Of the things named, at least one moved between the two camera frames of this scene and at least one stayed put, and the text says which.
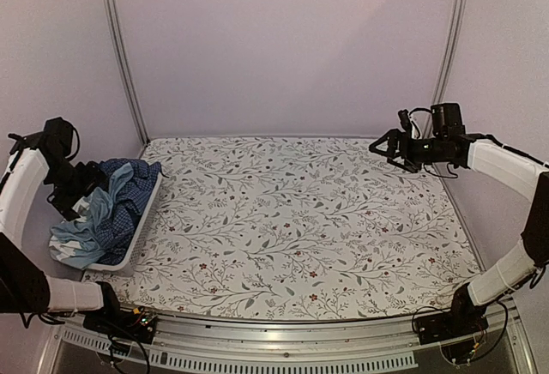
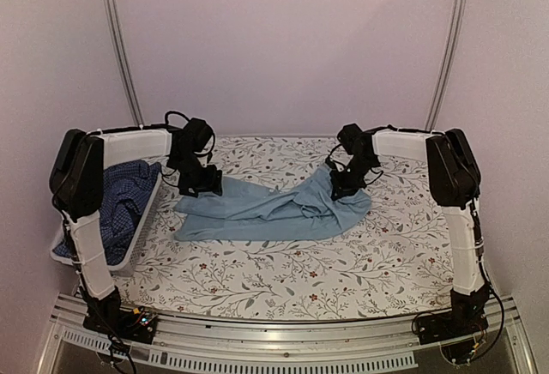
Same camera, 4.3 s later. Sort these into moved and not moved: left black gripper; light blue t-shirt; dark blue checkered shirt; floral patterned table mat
Moved: light blue t-shirt; left black gripper
Not moved: floral patterned table mat; dark blue checkered shirt
